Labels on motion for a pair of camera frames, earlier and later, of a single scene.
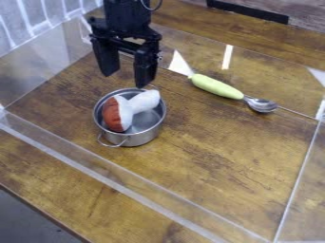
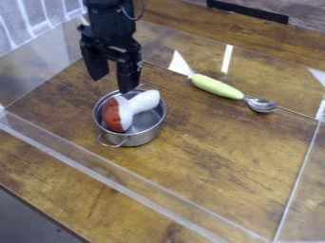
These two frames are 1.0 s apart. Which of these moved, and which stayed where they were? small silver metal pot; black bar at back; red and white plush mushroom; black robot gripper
Moved: black robot gripper
Stayed: red and white plush mushroom; small silver metal pot; black bar at back
